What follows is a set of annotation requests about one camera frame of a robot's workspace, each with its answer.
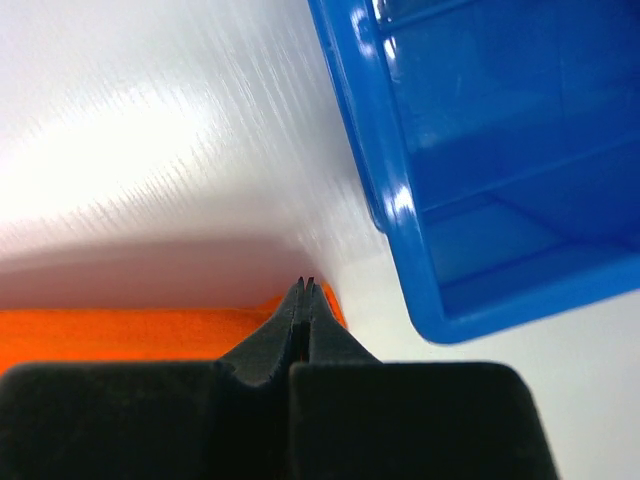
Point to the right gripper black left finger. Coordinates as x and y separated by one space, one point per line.
265 355

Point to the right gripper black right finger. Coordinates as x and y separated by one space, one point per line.
327 338

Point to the orange t-shirt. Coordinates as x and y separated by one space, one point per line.
126 335

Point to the blue plastic bin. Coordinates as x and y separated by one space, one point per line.
497 143

